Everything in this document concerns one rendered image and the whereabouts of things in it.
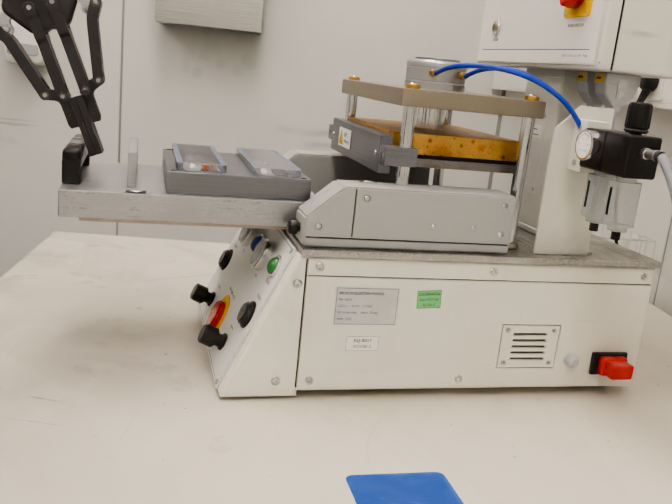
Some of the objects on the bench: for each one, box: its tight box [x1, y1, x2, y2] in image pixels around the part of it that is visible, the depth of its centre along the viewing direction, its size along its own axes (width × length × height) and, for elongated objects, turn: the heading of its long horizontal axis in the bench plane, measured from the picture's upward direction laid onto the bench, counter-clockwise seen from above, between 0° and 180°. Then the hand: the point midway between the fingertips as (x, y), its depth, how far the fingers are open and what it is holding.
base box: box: [207, 228, 655, 397], centre depth 102 cm, size 54×38×17 cm
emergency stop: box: [206, 300, 226, 327], centre depth 98 cm, size 2×4×4 cm, turn 172°
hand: (86, 125), depth 88 cm, fingers closed
